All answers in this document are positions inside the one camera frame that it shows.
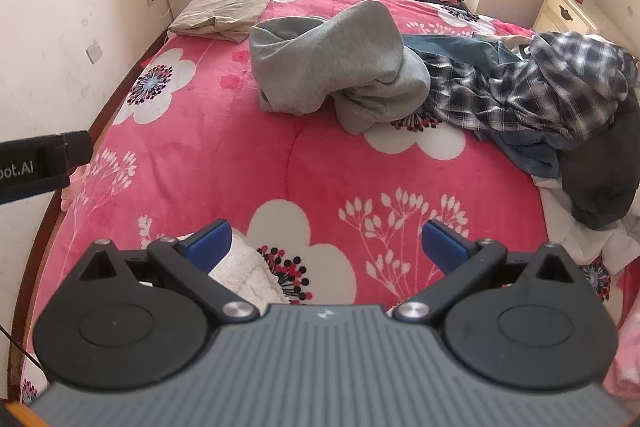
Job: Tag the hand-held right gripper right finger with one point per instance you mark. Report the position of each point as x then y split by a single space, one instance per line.
442 247

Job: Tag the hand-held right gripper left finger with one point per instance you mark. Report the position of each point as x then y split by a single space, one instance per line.
210 243

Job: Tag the grey sweatpants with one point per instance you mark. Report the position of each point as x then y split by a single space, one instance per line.
325 57

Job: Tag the beige pants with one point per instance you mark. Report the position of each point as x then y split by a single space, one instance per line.
225 9

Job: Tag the white fleece cloth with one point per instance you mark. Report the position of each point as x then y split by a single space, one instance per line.
245 274

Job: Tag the pink floral blanket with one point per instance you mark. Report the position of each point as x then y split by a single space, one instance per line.
200 147

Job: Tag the dark grey garment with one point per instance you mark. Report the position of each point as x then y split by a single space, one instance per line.
595 182

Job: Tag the black white plaid shirt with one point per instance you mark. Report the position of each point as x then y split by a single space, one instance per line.
540 92

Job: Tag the blue jeans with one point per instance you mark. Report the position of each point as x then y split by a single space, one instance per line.
450 47

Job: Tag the pink cloth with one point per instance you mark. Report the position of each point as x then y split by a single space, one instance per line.
627 357

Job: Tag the cream nightstand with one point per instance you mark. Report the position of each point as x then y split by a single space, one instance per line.
560 12

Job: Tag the wall switch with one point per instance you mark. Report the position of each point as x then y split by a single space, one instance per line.
94 52

